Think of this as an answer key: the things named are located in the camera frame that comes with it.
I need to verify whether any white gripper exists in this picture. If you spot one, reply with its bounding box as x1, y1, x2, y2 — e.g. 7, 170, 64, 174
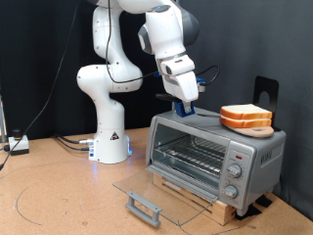
161, 70, 200, 114

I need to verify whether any blue spatula with black handle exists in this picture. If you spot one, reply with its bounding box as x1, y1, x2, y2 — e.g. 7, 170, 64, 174
156, 93, 223, 118

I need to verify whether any glass oven door with handle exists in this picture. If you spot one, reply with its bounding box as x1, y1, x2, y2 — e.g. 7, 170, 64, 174
112, 164, 219, 228

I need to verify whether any metal oven rack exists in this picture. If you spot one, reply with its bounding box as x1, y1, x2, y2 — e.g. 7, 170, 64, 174
154, 135, 227, 177

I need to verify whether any silver oven knob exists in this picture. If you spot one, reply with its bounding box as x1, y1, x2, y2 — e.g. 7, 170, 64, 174
222, 184, 239, 200
227, 164, 243, 179

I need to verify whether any silver toaster oven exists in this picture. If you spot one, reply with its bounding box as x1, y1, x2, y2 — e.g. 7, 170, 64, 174
145, 105, 288, 217

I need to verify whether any grey vertical metal pole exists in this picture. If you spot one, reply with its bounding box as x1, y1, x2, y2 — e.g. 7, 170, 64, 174
171, 0, 182, 112

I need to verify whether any round wooden plate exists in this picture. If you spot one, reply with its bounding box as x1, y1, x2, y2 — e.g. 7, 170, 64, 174
224, 123, 275, 139

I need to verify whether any black metal bookend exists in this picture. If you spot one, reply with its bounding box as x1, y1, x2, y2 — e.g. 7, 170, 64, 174
252, 75, 282, 132

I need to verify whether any grey backdrop curtain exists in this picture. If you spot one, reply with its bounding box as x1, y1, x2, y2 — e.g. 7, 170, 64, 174
175, 0, 313, 220

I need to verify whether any wooden slatted block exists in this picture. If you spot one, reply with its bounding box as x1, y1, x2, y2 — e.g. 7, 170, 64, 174
152, 172, 238, 226

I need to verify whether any black foam pad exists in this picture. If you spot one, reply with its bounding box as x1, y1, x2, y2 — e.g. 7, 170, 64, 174
255, 195, 274, 209
234, 204, 263, 221

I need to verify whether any black backdrop curtain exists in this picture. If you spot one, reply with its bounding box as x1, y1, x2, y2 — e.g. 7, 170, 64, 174
0, 0, 177, 142

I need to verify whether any white emergency stop box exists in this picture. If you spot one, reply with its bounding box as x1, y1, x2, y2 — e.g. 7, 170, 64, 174
8, 128, 30, 156

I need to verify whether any thin metal stand pole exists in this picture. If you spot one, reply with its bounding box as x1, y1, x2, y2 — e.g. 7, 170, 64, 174
0, 94, 8, 143

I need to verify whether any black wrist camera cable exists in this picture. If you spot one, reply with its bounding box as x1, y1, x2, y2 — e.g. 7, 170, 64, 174
105, 0, 221, 87

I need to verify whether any black cable with silver plug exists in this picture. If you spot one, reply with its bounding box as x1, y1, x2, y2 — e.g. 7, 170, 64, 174
52, 132, 96, 145

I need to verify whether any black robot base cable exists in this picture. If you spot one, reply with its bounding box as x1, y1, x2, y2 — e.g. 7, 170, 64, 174
55, 137, 92, 152

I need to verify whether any long black hanging cable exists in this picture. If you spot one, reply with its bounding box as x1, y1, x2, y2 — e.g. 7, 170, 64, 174
0, 0, 82, 170

